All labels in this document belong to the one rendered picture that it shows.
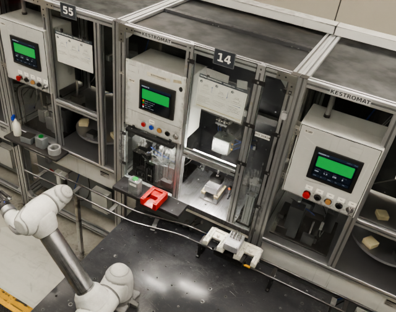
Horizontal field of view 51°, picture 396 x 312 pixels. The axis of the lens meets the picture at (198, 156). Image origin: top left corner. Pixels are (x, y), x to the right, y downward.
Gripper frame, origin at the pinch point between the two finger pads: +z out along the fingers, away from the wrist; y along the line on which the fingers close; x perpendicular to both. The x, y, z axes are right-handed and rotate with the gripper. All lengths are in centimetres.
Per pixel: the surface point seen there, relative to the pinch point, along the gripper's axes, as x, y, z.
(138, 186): 12, 75, -54
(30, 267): -97, 19, -4
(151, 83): 84, 83, -43
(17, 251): -99, 18, 19
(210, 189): 18, 112, -86
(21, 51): 63, 47, 54
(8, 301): -95, -7, -23
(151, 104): 71, 82, -46
